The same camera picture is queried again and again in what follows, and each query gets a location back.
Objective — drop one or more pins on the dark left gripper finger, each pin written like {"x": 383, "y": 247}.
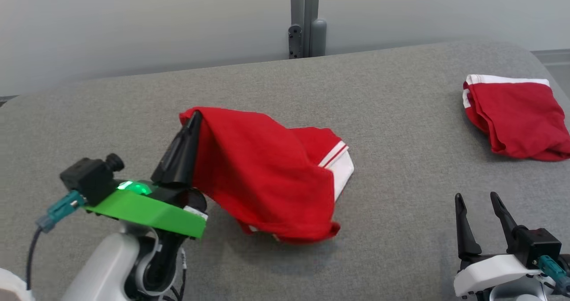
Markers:
{"x": 193, "y": 158}
{"x": 171, "y": 167}

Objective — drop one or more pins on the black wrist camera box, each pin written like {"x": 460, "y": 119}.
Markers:
{"x": 87, "y": 178}
{"x": 539, "y": 245}

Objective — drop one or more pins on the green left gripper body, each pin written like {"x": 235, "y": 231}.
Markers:
{"x": 147, "y": 209}

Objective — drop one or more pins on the grey metal door post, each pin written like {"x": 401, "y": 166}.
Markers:
{"x": 305, "y": 2}

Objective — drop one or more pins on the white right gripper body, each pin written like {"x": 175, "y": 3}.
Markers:
{"x": 490, "y": 270}

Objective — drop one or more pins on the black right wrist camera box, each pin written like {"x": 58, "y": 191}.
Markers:
{"x": 539, "y": 245}

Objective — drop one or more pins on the grey metal hinge bracket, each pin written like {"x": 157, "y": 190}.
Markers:
{"x": 295, "y": 40}

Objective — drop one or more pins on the red shorts white side stripe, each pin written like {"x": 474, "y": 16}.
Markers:
{"x": 521, "y": 114}

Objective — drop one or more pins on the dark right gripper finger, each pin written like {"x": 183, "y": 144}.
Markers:
{"x": 466, "y": 241}
{"x": 507, "y": 229}

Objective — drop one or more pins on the grey cylindrical door stopper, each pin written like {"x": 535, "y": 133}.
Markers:
{"x": 318, "y": 38}

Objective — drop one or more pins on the white paper tape strip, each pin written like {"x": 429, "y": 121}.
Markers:
{"x": 13, "y": 287}

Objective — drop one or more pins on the red basketball jersey white trim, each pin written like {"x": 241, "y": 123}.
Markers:
{"x": 258, "y": 172}

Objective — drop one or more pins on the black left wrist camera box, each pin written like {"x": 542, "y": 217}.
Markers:
{"x": 87, "y": 178}

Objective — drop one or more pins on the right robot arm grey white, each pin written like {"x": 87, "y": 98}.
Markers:
{"x": 516, "y": 294}

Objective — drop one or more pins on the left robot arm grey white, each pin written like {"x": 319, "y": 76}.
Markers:
{"x": 102, "y": 265}

